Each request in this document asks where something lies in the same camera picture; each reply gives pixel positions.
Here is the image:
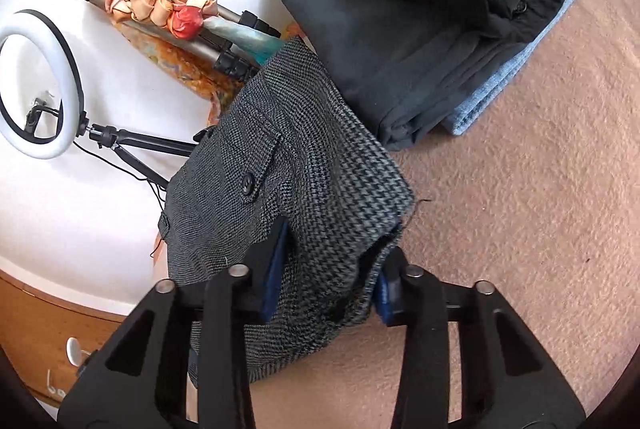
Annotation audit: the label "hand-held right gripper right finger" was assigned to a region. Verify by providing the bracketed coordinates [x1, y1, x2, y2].
[375, 247, 586, 429]

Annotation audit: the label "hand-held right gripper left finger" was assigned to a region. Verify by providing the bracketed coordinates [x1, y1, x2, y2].
[56, 217, 292, 429]

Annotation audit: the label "grey houndstooth pants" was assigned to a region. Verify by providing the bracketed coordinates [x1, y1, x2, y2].
[150, 36, 417, 385]

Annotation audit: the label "black folded pants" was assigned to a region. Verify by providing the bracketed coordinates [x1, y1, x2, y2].
[270, 0, 516, 152]

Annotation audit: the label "pink blanket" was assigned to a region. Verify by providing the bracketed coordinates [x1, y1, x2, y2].
[150, 0, 640, 429]

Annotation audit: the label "wooden drawer cabinet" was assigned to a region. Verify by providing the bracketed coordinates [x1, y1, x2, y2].
[0, 271, 126, 407]

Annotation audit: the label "light blue folded jeans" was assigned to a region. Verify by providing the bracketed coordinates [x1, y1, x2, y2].
[441, 0, 605, 136]

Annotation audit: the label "silver tripod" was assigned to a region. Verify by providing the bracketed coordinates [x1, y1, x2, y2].
[71, 0, 282, 85]

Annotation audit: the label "orange patterned scarf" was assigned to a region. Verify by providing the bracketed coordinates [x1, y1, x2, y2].
[67, 0, 306, 127]

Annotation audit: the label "black ring light stand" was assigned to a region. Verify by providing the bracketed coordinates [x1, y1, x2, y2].
[25, 96, 211, 192]

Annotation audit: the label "white ring light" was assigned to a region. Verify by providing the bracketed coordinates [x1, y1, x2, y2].
[0, 10, 90, 161]

